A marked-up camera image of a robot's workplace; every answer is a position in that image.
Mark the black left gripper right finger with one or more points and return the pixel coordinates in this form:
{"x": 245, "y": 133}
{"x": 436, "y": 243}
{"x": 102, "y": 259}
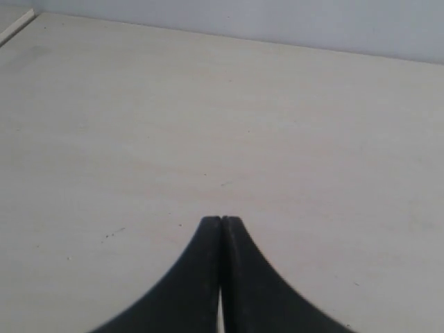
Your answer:
{"x": 255, "y": 297}

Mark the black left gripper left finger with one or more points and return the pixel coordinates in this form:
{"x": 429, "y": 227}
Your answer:
{"x": 186, "y": 299}

